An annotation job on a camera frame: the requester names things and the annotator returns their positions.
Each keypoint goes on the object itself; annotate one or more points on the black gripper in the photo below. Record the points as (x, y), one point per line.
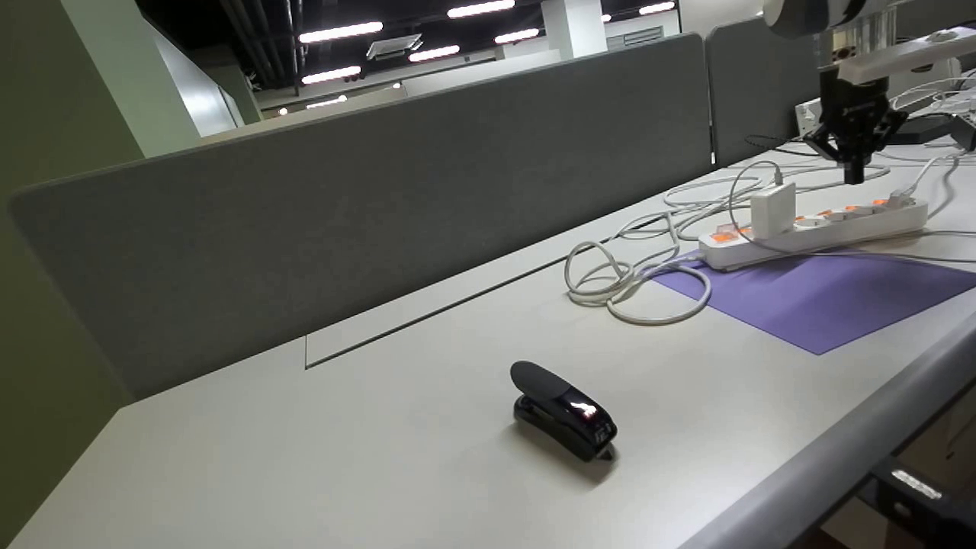
(854, 123)

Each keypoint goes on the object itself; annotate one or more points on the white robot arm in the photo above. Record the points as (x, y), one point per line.
(864, 39)

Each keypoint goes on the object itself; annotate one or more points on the white power adapter plug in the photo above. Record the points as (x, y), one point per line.
(772, 208)

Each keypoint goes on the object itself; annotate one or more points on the purple paper sheet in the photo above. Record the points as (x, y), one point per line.
(823, 304)

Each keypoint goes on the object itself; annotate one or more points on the black stapler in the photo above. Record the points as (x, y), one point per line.
(563, 411)

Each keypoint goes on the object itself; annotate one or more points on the grey desk divider panel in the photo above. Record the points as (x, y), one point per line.
(201, 257)

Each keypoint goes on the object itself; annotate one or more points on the white extension cord power strip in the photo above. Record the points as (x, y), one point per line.
(823, 229)

